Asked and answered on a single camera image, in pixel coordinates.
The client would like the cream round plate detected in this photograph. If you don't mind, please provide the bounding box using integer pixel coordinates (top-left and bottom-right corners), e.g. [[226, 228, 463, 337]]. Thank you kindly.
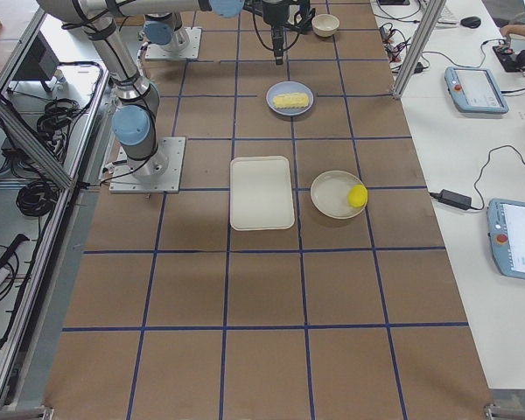
[[310, 170, 367, 220]]

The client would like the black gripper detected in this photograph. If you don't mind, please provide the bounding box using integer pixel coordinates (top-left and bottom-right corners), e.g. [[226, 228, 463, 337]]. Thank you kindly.
[[262, 0, 312, 65]]

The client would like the blue teach pendant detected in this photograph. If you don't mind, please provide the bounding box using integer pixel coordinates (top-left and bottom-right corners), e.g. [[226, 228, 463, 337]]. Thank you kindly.
[[444, 66, 508, 115], [486, 199, 525, 280]]

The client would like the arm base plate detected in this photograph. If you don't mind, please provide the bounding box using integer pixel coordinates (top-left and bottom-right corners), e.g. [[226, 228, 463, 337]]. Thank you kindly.
[[108, 136, 186, 193], [144, 26, 202, 61]]

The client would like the aluminium frame post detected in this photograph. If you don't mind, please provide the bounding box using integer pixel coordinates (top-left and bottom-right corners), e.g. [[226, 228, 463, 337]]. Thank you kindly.
[[392, 0, 445, 99]]

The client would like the white rectangular tray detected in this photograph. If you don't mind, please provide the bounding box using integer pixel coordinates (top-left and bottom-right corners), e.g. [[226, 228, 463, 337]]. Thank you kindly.
[[230, 156, 295, 231]]

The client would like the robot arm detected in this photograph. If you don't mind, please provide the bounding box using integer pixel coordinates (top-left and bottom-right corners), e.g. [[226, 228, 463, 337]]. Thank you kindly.
[[143, 1, 316, 66], [38, 1, 214, 182]]

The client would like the cream bowl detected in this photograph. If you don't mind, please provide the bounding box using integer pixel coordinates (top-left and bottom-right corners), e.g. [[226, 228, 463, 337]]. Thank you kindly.
[[311, 13, 340, 38]]

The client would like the black power adapter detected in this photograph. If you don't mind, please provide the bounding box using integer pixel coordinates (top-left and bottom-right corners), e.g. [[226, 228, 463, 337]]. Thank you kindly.
[[437, 189, 472, 210]]

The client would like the yellow lemon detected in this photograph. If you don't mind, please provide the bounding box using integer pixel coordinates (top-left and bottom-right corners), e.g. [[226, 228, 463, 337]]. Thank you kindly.
[[347, 184, 368, 207]]

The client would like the blue plate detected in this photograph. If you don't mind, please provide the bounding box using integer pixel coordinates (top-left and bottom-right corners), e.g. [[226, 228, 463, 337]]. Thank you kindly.
[[266, 81, 314, 116]]

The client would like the person hand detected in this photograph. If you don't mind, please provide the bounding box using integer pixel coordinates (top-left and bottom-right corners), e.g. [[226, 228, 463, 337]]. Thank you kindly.
[[500, 24, 525, 38]]

